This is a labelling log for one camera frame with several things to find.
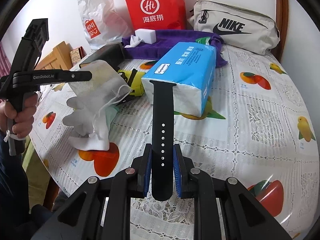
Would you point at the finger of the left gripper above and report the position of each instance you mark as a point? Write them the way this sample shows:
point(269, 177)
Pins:
point(52, 76)

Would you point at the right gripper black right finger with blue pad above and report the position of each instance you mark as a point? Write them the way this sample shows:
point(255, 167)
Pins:
point(194, 183)

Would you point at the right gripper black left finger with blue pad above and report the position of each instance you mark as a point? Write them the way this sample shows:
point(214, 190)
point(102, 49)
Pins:
point(132, 182)

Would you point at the black watch strap holes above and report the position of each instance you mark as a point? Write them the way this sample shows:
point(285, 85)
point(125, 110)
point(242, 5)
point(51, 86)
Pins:
point(162, 140)

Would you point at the white cotton gloves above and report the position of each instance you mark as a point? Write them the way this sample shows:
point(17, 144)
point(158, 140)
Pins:
point(90, 119)

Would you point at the yellow Adidas mini bag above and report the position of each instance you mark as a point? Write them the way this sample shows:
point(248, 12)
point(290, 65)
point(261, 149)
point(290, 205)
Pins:
point(134, 80)

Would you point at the green snack packet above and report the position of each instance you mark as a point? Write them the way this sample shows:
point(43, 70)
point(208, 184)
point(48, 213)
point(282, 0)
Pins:
point(204, 40)

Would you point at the person's dark sleeved forearm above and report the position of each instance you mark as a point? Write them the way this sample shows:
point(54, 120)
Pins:
point(18, 220)

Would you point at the person's left hand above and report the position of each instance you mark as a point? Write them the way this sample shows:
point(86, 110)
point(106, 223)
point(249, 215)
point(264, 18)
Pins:
point(23, 120)

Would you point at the pink striped cloth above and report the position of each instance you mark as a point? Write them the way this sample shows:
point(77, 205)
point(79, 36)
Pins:
point(4, 63)

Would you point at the brown patterned box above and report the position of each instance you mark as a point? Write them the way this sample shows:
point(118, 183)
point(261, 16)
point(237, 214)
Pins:
point(76, 55)

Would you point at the dark green box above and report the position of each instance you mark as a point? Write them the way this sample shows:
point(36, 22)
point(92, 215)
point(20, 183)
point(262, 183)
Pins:
point(110, 53)

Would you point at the white plastic shopping bag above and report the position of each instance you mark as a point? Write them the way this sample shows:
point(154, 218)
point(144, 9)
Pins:
point(102, 24)

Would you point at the crumpled white tissue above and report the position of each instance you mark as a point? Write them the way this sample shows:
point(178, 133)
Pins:
point(132, 41)

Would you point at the fruit patterned tablecloth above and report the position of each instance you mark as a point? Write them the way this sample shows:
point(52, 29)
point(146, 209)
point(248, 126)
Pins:
point(255, 127)

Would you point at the white sponge block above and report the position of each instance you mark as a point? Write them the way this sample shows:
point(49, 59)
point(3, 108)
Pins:
point(146, 35)

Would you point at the purple towel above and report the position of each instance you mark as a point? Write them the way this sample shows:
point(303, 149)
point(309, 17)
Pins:
point(166, 39)

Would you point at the blue tissue pack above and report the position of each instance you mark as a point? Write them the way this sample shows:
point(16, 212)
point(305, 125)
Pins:
point(190, 66)

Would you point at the red paper shopping bag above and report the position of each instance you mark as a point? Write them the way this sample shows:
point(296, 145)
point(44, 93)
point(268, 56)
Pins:
point(157, 14)

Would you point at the beige Nike waist bag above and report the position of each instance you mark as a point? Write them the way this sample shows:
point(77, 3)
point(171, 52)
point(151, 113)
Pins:
point(239, 27)

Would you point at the brown wooden door frame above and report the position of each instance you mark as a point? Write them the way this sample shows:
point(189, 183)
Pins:
point(282, 18)

